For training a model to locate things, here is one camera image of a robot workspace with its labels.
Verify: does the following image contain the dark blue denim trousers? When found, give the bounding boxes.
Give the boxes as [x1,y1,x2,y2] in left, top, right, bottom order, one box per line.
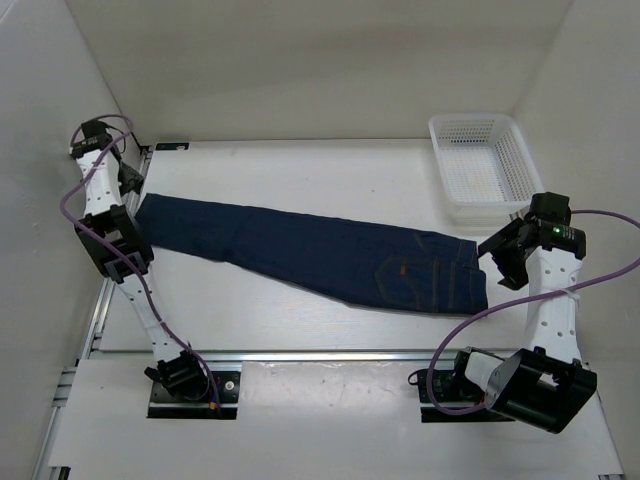
[136,194,488,315]

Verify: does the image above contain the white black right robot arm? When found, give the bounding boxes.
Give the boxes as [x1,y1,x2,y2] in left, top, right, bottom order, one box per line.
[449,193,597,434]

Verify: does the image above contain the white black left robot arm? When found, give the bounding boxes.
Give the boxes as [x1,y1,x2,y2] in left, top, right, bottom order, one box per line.
[59,114,219,408]

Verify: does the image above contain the white perforated plastic basket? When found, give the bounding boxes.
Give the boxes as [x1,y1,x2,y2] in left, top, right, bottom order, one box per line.
[428,113,544,227]

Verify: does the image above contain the aluminium table edge rail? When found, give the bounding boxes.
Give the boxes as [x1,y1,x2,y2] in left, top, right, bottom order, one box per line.
[509,206,529,221]

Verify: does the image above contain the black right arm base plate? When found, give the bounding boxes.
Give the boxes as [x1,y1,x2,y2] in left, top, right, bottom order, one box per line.
[407,369,512,423]

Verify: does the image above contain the left aluminium frame rail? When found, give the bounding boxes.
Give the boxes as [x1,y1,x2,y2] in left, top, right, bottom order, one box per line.
[32,149,151,480]

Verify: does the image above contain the front aluminium rail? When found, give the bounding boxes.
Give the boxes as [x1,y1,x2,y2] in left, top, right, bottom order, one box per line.
[201,350,435,363]

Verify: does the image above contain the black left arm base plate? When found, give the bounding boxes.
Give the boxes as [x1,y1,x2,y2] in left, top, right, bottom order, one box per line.
[147,370,241,420]

